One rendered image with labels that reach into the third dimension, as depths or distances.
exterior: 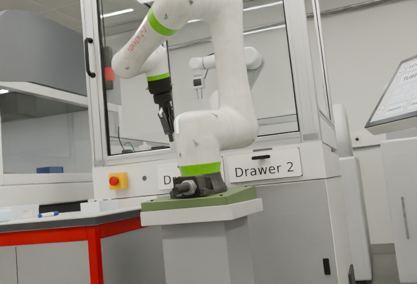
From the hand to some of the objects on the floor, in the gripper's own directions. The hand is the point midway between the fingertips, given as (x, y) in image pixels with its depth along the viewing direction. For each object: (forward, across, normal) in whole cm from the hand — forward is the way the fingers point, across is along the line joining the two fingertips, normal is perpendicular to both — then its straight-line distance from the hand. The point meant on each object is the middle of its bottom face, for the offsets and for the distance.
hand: (172, 141), depth 198 cm
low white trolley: (+87, +55, -38) cm, 110 cm away
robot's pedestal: (+80, +75, +26) cm, 113 cm away
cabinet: (+114, -18, +8) cm, 116 cm away
